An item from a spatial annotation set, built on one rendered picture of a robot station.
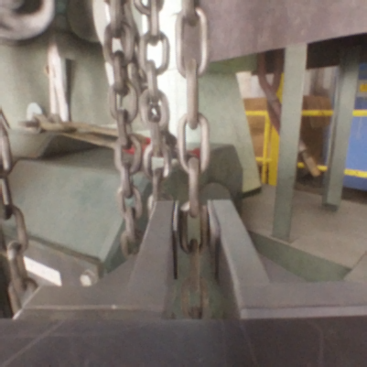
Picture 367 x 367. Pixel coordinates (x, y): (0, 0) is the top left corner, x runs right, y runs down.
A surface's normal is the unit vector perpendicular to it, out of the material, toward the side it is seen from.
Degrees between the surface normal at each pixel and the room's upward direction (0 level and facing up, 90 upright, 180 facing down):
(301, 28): 90
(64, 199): 45
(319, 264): 90
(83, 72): 90
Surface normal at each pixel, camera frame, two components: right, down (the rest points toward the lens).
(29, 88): 0.66, 0.19
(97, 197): -0.36, -0.51
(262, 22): -0.75, 0.19
